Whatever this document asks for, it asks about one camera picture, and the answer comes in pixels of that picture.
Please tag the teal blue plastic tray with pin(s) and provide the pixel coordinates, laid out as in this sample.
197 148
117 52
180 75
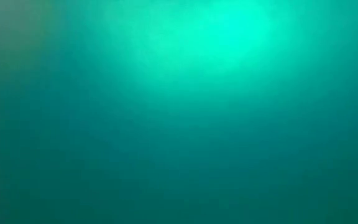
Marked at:
179 124

